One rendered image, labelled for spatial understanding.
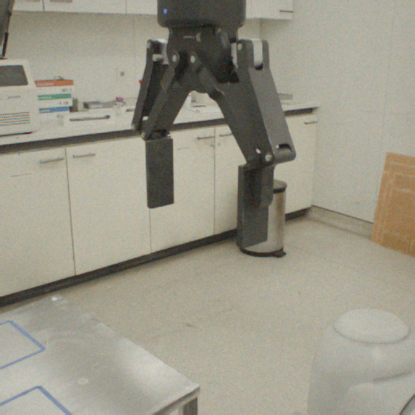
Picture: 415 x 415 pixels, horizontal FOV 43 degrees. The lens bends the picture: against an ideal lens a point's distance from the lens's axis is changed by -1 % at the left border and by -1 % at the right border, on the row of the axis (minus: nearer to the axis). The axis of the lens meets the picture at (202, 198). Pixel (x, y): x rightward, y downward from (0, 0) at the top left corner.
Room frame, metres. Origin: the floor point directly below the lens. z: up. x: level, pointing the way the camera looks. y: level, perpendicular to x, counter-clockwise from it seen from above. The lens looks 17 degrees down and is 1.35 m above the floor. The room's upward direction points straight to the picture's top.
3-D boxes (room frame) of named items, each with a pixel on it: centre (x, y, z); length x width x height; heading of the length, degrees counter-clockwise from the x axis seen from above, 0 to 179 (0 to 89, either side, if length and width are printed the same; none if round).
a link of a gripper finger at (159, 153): (0.52, 0.04, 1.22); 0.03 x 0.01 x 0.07; 129
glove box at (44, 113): (3.14, 0.93, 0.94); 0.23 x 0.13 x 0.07; 134
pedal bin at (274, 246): (3.29, -0.40, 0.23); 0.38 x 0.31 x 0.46; 39
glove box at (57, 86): (3.16, 0.89, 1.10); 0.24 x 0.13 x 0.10; 128
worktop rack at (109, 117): (2.95, 0.65, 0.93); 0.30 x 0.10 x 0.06; 121
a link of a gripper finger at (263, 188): (0.40, -0.05, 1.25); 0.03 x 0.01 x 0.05; 39
